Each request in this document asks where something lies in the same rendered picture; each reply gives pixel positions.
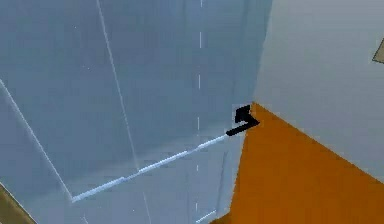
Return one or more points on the blue-grey room door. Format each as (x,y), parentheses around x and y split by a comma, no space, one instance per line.
(100,100)

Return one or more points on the tan framed wall picture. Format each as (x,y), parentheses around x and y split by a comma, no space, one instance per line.
(380,53)

